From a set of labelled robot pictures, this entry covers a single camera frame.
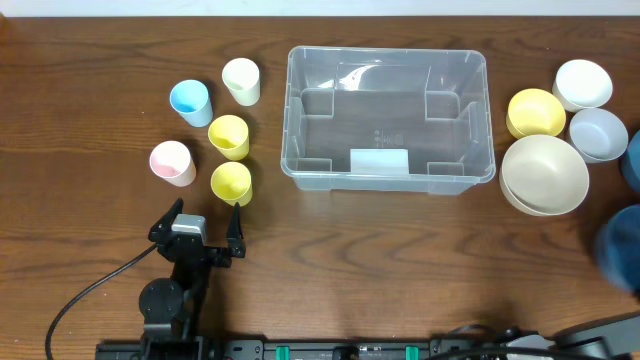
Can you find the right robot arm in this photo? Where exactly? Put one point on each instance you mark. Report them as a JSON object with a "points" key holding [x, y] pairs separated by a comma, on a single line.
{"points": [[615, 337]]}

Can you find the cream paper cup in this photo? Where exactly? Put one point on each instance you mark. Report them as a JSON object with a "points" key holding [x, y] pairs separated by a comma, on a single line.
{"points": [[241, 76]]}

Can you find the large dark blue bowl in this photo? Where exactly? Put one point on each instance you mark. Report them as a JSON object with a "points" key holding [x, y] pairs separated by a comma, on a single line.
{"points": [[617, 249]]}

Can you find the pink paper cup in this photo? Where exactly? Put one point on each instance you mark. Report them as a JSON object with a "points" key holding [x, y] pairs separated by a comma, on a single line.
{"points": [[172, 162]]}

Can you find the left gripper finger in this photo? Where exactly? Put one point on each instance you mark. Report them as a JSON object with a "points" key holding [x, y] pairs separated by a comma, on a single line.
{"points": [[234, 234], [161, 231]]}

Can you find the light blue paper cup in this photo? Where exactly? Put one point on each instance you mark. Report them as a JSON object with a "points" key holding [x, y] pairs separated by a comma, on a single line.
{"points": [[191, 100]]}

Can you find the large cream bowl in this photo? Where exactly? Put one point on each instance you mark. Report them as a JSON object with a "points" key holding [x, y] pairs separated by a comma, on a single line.
{"points": [[543, 175]]}

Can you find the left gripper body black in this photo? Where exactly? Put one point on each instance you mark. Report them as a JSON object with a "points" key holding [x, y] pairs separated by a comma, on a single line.
{"points": [[198, 251]]}

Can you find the yellow cup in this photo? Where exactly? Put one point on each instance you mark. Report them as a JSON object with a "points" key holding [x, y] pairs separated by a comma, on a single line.
{"points": [[232, 183], [230, 135]]}

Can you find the grey small bowl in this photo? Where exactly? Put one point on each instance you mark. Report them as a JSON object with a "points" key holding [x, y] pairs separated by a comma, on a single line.
{"points": [[598, 135]]}

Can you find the white small bowl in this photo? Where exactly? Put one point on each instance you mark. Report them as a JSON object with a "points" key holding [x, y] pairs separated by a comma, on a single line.
{"points": [[582, 84]]}

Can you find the yellow small bowl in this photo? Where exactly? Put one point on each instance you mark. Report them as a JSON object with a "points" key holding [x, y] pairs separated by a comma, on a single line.
{"points": [[535, 111]]}

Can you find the clear plastic storage bin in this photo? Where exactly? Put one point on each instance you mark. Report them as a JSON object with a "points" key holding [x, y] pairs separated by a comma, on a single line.
{"points": [[387, 119]]}

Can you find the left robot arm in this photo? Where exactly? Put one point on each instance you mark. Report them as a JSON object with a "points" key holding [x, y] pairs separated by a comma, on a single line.
{"points": [[171, 306]]}

